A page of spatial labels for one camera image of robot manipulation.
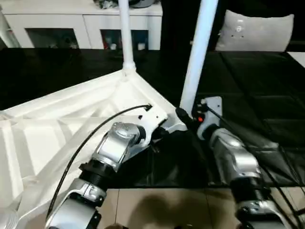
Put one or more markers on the white plastic table top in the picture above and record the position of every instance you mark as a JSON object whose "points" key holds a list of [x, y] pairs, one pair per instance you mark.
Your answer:
{"points": [[59, 114]]}

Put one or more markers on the black work mat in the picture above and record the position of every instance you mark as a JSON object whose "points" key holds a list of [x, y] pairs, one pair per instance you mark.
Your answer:
{"points": [[257, 95]]}

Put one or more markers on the grey cushion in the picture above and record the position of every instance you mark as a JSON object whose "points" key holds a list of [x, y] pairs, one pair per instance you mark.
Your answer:
{"points": [[257, 33]]}

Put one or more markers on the white flat board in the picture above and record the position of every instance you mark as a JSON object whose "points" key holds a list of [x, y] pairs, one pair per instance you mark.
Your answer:
{"points": [[297, 58]]}

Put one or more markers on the grey rounded bag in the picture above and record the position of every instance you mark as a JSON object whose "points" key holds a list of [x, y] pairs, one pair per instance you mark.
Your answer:
{"points": [[141, 2]]}

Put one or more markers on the dark clutter pile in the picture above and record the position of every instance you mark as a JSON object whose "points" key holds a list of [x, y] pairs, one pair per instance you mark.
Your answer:
{"points": [[107, 3]]}

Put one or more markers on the white sideboard with glass doors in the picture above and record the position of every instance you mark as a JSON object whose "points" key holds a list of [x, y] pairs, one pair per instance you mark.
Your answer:
{"points": [[71, 19]]}

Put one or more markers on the white door frame post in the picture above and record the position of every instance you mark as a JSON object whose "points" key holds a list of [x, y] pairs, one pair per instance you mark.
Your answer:
{"points": [[8, 31]]}

